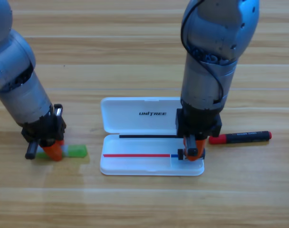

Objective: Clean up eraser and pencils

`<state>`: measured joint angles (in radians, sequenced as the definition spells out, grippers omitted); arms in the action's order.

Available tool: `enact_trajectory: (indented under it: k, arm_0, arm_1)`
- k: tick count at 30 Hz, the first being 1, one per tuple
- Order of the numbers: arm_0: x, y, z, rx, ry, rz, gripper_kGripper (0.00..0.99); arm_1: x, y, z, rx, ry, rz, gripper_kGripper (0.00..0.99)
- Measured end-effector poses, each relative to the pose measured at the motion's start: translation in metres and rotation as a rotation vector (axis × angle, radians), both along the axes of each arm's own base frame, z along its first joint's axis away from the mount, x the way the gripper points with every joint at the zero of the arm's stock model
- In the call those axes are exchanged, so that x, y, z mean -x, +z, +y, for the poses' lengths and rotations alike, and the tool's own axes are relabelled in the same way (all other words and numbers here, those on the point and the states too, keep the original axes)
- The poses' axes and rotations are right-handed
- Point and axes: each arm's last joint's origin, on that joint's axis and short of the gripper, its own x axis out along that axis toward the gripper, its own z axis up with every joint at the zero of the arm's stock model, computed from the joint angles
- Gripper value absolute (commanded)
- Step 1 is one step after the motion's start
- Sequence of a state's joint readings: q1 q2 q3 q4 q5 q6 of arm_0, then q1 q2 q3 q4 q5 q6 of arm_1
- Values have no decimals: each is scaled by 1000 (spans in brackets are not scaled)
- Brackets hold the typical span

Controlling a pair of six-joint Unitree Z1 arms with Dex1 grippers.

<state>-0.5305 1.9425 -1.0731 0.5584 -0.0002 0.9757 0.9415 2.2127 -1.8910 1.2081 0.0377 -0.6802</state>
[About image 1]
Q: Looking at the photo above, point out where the black marker with red cap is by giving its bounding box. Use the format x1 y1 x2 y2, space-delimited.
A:
208 131 272 145

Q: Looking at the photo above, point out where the white Unitree pencil case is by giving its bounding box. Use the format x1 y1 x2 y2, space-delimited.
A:
99 96 205 177

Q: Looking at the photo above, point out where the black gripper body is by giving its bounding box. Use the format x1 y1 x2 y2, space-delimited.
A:
20 104 67 160
174 108 223 156

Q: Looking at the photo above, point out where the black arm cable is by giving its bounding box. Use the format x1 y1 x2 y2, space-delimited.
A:
181 0 224 103

